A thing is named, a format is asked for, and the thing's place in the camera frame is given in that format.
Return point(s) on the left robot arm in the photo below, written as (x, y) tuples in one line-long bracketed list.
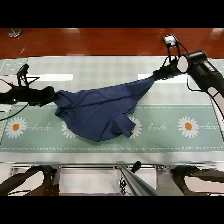
[(13, 95)]

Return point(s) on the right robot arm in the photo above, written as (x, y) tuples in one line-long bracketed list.
[(204, 70)]

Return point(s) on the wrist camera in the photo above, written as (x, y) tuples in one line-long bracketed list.
[(170, 40), (22, 71)]

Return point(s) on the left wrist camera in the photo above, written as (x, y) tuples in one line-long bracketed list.
[(22, 71)]

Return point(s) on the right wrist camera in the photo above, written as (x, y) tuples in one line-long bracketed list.
[(170, 40)]

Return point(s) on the silver frame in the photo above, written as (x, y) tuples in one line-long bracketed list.
[(140, 181)]

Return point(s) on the dark blue shirt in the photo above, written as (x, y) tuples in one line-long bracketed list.
[(100, 111)]

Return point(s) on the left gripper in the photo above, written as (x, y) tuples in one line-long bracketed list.
[(45, 95)]

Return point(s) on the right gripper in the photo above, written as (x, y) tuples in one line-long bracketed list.
[(165, 71)]

